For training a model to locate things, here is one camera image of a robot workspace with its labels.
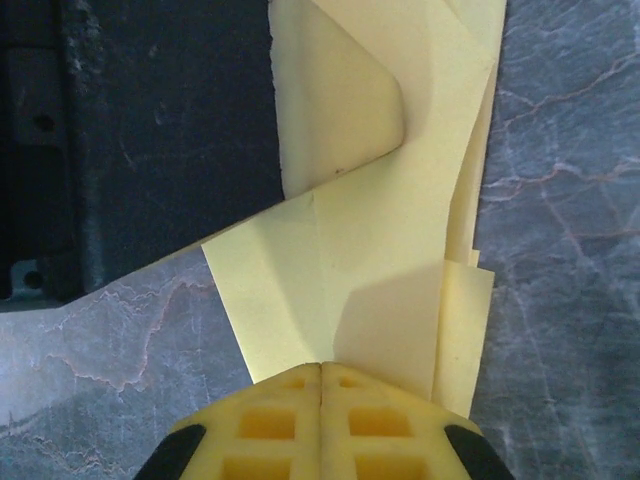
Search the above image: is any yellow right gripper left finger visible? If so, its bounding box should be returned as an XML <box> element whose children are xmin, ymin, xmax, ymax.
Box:
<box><xmin>139</xmin><ymin>362</ymin><xmax>323</xmax><ymax>480</ymax></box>

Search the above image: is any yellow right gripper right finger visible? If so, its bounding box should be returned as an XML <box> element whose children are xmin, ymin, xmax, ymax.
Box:
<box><xmin>322</xmin><ymin>362</ymin><xmax>514</xmax><ymax>480</ymax></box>

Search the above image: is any yellow square paper sheet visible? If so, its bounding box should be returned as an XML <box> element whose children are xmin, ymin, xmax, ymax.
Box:
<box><xmin>199</xmin><ymin>0</ymin><xmax>509</xmax><ymax>422</ymax></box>

